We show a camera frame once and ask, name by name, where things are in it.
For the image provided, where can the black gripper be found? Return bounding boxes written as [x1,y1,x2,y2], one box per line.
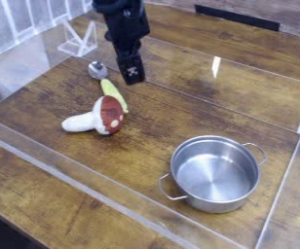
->
[103,3,150,85]

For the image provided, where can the brown and white plush mushroom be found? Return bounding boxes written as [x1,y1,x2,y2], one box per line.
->
[62,95,124,135]

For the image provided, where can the silver pot with handles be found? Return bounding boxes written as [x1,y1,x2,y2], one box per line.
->
[158,135,267,214]

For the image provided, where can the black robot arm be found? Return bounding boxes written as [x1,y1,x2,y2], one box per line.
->
[92,0,150,85]

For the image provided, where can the clear acrylic triangular stand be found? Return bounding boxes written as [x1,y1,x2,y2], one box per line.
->
[58,21,98,57]

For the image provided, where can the black bar on table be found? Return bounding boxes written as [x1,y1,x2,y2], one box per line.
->
[194,4,279,31]

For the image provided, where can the clear acrylic front barrier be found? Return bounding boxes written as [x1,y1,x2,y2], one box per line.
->
[0,124,246,249]

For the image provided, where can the spoon with yellow handle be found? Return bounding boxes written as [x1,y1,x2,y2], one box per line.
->
[87,61,128,113]

